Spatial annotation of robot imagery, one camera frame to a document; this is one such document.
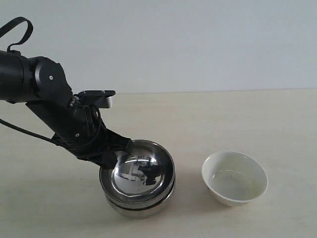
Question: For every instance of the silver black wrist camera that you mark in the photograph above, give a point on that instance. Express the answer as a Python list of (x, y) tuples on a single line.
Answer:
[(102, 99)]

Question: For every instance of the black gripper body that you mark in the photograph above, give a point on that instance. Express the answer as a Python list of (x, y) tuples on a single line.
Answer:
[(96, 147)]

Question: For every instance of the ribbed stainless steel bowl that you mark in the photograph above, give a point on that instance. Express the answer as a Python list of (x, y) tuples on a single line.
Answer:
[(145, 174)]

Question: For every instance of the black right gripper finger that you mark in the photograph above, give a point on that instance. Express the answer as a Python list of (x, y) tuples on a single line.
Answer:
[(105, 159)]

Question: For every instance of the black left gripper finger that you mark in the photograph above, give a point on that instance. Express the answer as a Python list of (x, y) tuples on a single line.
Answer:
[(116, 142)]

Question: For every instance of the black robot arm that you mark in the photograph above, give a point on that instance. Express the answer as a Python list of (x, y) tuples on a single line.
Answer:
[(40, 83)]

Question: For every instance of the white ceramic bowl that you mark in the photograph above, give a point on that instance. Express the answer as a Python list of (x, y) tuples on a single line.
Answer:
[(234, 178)]

